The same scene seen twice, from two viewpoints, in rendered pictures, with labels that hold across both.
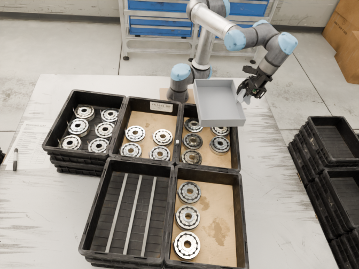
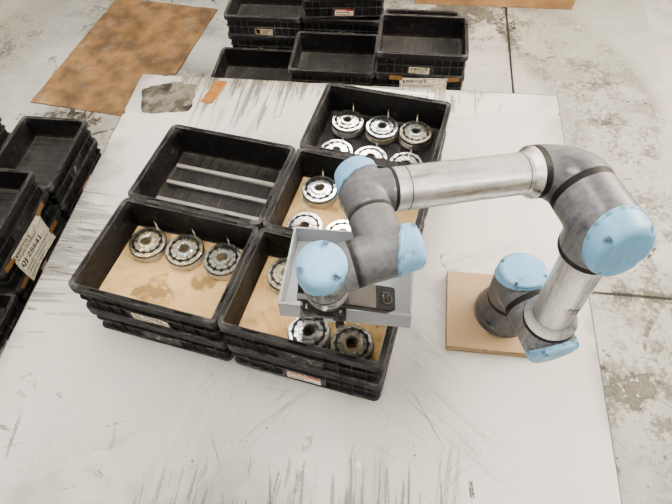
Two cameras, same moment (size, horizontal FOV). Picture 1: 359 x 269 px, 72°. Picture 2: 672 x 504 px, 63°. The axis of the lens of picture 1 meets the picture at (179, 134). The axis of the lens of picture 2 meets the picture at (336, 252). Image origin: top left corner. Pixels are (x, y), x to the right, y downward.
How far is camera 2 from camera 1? 132 cm
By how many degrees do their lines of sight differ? 59
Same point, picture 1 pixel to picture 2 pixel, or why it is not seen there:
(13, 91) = (618, 126)
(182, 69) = (520, 270)
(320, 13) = not seen: outside the picture
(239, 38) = (341, 169)
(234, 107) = not seen: hidden behind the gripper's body
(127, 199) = (242, 188)
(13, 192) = (310, 101)
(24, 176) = not seen: hidden behind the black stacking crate
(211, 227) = (162, 285)
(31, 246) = (236, 125)
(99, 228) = (212, 160)
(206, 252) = (133, 270)
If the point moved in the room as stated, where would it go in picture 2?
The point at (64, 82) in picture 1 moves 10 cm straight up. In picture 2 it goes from (534, 128) to (542, 106)
